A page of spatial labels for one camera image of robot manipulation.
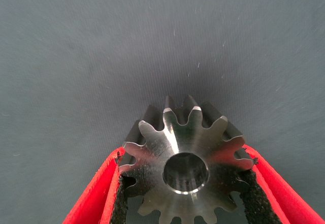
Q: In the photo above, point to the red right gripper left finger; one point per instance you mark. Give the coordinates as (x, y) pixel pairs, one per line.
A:
(94, 196)

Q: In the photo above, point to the dark grey table cloth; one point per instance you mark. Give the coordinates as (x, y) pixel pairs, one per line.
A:
(101, 43)

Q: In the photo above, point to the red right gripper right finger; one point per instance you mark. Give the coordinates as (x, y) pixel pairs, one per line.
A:
(279, 198)

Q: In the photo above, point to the large steel gear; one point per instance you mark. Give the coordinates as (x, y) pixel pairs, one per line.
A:
(152, 145)

